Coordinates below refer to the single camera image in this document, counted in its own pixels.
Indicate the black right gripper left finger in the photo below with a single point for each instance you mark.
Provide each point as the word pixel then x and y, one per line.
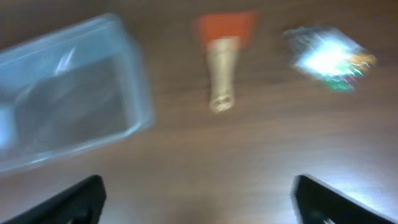
pixel 82 203

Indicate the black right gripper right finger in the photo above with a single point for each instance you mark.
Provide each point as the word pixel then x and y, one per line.
pixel 316 202

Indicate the clear plastic container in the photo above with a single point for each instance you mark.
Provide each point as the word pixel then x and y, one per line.
pixel 71 91

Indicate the orange scraper wooden handle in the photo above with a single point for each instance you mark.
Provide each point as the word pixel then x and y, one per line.
pixel 223 35

